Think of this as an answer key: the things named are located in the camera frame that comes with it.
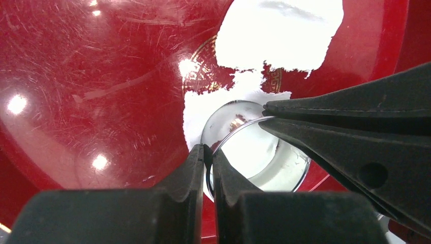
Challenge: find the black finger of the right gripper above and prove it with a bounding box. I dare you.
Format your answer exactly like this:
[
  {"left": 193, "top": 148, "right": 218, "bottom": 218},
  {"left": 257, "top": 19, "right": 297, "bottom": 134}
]
[
  {"left": 260, "top": 118, "right": 430, "bottom": 237},
  {"left": 263, "top": 63, "right": 430, "bottom": 120}
]

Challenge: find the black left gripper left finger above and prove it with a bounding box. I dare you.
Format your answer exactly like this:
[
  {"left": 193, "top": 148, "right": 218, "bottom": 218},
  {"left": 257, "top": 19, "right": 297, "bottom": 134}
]
[{"left": 7, "top": 144, "right": 205, "bottom": 243}]

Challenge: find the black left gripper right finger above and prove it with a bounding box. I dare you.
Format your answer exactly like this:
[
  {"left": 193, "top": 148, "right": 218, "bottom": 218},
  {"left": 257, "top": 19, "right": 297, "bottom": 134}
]
[{"left": 212, "top": 151, "right": 387, "bottom": 243}]

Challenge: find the white dough ball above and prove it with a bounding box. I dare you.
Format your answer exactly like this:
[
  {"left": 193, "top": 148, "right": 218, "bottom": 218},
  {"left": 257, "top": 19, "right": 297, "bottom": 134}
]
[{"left": 183, "top": 1, "right": 344, "bottom": 149}]

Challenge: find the round red tray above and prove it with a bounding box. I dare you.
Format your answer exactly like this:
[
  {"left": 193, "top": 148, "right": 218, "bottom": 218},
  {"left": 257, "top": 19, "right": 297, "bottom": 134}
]
[{"left": 1, "top": 1, "right": 430, "bottom": 243}]

